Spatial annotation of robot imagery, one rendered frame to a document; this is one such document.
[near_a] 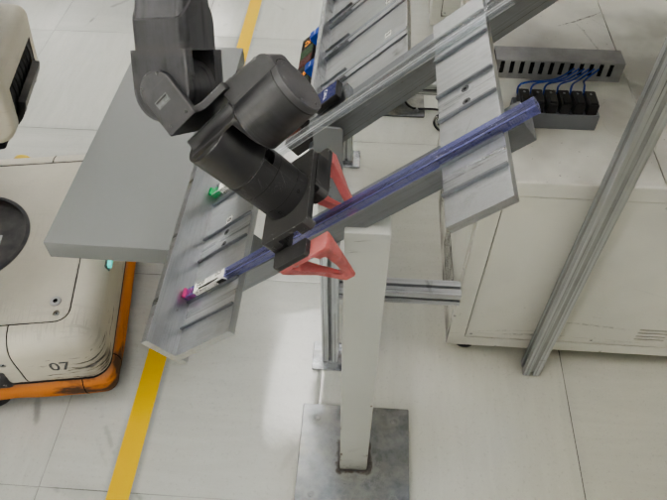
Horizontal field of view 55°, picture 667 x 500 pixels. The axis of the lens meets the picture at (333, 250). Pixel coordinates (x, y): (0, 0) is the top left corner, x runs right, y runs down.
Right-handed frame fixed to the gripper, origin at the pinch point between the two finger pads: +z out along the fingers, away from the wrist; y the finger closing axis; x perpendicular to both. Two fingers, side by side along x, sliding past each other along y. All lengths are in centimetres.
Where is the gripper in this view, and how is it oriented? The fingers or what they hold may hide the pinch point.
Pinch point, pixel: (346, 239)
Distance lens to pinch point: 70.7
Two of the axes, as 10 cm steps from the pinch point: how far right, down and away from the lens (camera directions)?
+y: 0.5, -7.8, 6.3
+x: -7.3, 4.0, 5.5
